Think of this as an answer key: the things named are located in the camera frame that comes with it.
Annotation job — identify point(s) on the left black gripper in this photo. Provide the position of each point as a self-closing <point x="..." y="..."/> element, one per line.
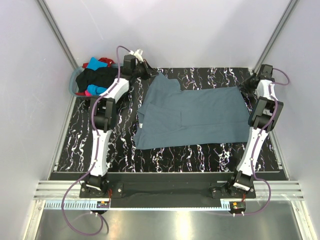
<point x="149" y="72"/>

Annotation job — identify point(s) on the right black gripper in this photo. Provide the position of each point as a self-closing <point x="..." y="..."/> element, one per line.
<point x="246" y="89"/>

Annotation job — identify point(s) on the grey blue t shirt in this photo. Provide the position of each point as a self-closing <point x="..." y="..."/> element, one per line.
<point x="171" y="117"/>

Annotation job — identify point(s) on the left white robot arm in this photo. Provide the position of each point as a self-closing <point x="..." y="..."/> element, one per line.
<point x="103" y="118"/>

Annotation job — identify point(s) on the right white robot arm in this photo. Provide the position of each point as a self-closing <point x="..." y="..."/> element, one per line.
<point x="262" y="121"/>

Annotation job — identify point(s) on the red t shirt in basket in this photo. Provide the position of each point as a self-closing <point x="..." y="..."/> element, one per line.
<point x="104" y="60"/>

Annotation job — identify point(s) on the black t shirt in basket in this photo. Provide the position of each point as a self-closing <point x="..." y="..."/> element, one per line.
<point x="102" y="77"/>

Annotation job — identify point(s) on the cyan t shirt in basket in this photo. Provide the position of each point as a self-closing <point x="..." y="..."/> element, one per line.
<point x="96" y="86"/>

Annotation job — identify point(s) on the pink garment in basket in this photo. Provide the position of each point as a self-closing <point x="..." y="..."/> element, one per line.
<point x="87" y="94"/>

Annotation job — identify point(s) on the teal plastic laundry basket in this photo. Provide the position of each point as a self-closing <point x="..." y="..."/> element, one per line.
<point x="73" y="83"/>

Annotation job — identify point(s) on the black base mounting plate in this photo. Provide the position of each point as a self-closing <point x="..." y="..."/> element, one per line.
<point x="167" y="190"/>

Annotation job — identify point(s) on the aluminium frame rail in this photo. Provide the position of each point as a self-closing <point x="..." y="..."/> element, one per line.
<point x="57" y="193"/>

